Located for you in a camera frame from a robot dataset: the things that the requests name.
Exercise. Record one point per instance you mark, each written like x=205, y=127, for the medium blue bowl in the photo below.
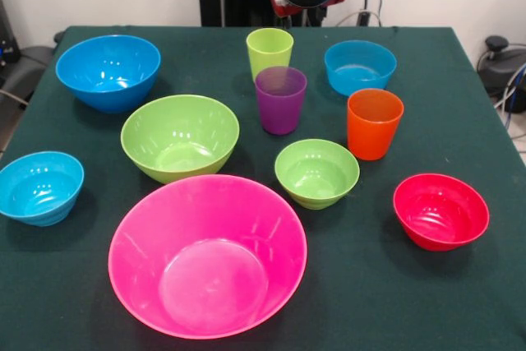
x=359, y=71

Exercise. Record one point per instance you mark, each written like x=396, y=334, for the lime green cup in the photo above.
x=269, y=51

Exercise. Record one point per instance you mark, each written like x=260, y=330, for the small red-pink bowl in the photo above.
x=440, y=215

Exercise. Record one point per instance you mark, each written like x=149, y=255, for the purple cup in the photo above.
x=279, y=104

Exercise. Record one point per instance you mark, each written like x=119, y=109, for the dark green table cloth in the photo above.
x=370, y=302

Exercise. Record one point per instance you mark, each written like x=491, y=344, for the orange cup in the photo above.
x=374, y=129

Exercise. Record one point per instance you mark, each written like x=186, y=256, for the large pink bowl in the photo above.
x=205, y=269

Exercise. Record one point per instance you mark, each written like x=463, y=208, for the large blue bowl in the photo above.
x=107, y=80

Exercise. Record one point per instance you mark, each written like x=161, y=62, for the black wheel base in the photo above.
x=25, y=71
x=501, y=67

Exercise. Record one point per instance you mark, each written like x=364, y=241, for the large green bowl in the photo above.
x=177, y=141

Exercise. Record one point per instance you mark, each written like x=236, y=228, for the small green bowl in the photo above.
x=316, y=174

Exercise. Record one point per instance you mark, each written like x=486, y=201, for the small light blue bowl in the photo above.
x=41, y=191

